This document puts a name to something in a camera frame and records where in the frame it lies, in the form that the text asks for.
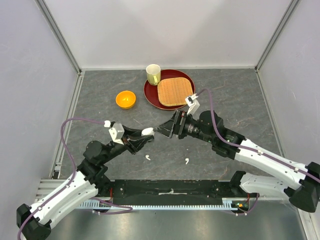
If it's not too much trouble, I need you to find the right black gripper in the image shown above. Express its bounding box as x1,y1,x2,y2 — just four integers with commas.
153,109,214,144

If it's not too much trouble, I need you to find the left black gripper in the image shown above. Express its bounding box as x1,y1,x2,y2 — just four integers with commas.
101,124,154,164

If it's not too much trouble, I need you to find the white earbud charging case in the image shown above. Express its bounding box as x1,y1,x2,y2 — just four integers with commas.
141,127,155,136

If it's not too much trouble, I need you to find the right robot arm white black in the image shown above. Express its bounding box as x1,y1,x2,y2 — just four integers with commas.
154,110,320,213

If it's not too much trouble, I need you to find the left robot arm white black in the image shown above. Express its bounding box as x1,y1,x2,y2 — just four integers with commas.
16,123,155,240

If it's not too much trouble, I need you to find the woven bamboo square tray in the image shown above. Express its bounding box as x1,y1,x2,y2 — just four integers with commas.
157,77,194,107

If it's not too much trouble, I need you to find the orange bowl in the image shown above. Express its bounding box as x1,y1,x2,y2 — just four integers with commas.
115,90,136,110

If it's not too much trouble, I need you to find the cream ceramic mug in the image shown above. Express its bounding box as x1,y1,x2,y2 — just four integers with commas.
145,64,161,86

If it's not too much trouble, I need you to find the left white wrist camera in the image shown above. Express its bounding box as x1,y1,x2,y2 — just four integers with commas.
108,123,125,145

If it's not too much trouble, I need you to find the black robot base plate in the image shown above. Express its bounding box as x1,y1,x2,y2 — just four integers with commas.
97,179,248,206

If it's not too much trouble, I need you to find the slotted cable duct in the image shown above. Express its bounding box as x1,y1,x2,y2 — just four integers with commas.
76,198,249,211

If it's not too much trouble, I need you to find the aluminium frame rail left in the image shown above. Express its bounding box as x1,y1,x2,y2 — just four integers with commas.
34,0,83,75

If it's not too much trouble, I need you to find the aluminium frame rail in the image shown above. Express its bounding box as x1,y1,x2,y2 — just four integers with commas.
34,0,83,75
254,0,302,73

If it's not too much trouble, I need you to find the aluminium frame rail right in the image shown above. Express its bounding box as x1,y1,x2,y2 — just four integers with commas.
254,0,302,73

